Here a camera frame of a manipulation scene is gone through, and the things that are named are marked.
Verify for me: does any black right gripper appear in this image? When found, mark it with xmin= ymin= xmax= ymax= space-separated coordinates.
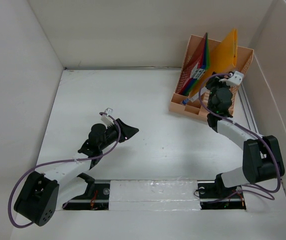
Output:
xmin=205 ymin=70 xmax=232 ymax=112

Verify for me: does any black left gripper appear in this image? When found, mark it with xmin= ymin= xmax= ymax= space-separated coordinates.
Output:
xmin=99 ymin=118 xmax=137 ymax=151

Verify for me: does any blue clip file folder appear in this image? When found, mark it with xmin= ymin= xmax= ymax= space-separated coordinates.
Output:
xmin=184 ymin=37 xmax=210 ymax=96

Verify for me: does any green clip file folder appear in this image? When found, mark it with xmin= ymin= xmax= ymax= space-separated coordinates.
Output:
xmin=185 ymin=33 xmax=211 ymax=96

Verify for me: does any small blue-capped glue bottle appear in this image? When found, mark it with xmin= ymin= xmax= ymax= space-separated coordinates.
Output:
xmin=181 ymin=98 xmax=190 ymax=106

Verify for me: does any orange book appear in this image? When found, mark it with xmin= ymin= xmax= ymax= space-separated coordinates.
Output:
xmin=189 ymin=28 xmax=238 ymax=97

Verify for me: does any magenta clip file folder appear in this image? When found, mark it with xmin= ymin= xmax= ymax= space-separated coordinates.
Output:
xmin=176 ymin=33 xmax=210 ymax=96

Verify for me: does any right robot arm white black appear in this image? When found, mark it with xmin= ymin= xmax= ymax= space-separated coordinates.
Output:
xmin=204 ymin=71 xmax=285 ymax=200

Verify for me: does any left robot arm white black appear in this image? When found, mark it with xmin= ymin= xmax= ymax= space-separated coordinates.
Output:
xmin=8 ymin=115 xmax=139 ymax=227

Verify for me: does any peach plastic file organizer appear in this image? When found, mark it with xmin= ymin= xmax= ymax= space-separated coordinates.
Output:
xmin=169 ymin=35 xmax=254 ymax=121

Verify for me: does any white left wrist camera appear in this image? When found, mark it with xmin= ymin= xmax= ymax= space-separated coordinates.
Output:
xmin=101 ymin=107 xmax=114 ymax=127

